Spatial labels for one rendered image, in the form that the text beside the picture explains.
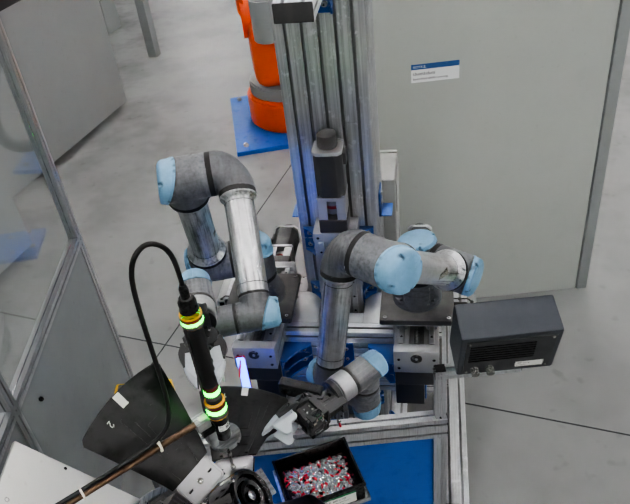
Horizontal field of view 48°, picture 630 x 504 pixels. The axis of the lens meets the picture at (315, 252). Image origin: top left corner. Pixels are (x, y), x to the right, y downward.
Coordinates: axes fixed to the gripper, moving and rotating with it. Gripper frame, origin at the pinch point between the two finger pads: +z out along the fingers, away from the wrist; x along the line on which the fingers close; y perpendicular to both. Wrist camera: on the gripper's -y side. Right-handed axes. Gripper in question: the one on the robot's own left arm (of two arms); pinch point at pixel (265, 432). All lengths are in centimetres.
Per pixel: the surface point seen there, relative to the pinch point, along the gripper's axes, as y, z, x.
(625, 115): -120, -396, 133
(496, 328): 18, -60, -7
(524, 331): 24, -64, -7
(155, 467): -0.2, 26.7, -13.4
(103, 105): -419, -134, 147
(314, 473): -0.3, -13.7, 34.0
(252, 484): 12.1, 11.8, -5.8
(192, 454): 1.7, 19.1, -12.5
